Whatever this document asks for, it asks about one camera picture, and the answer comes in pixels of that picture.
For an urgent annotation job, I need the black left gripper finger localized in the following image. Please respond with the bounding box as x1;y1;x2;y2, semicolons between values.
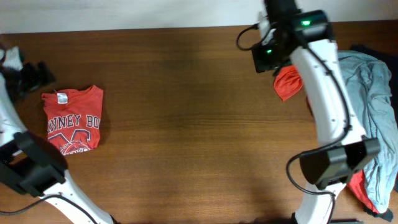
37;62;56;85
21;63;42;92

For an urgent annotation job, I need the orange red t-shirt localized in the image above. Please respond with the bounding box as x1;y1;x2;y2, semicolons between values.
41;85;104;156

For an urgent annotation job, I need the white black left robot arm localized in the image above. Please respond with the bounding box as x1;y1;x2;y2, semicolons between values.
1;62;116;224

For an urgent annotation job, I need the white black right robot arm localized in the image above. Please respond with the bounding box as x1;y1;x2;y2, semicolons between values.
252;0;381;224

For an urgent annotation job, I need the red printed t-shirt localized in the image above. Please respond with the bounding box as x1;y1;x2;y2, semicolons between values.
273;65;380;215

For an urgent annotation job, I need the grey t-shirt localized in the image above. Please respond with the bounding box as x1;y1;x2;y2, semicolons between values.
338;51;397;213

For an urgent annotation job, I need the dark navy garment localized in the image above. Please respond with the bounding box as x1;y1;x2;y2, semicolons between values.
350;45;397;112

